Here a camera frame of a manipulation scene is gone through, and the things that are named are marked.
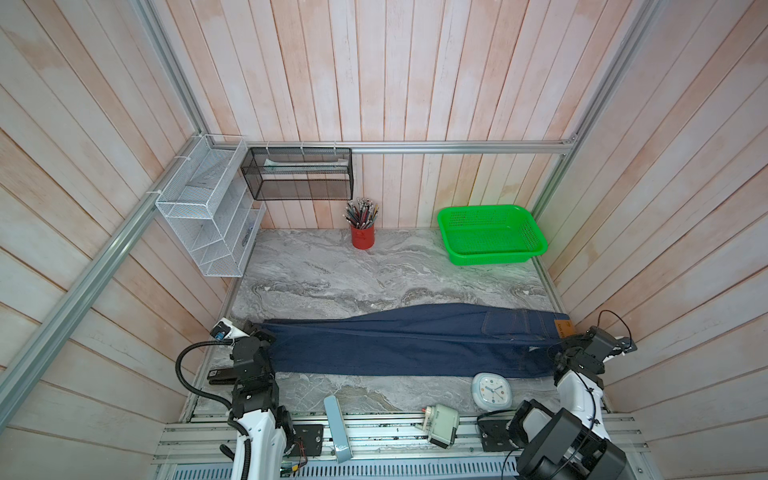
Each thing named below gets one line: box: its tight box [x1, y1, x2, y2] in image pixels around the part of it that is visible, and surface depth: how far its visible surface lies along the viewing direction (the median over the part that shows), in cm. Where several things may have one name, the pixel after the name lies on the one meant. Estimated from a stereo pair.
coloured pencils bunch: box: [342, 197, 379, 229], surface depth 107 cm
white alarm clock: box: [471, 372, 512, 412], surface depth 80 cm
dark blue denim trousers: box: [262, 303, 575, 377], surface depth 90 cm
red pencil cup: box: [351, 224, 375, 250], surface depth 111 cm
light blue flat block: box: [324, 395, 352, 463], surface depth 73 cm
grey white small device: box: [422, 404, 460, 449], surface depth 74 cm
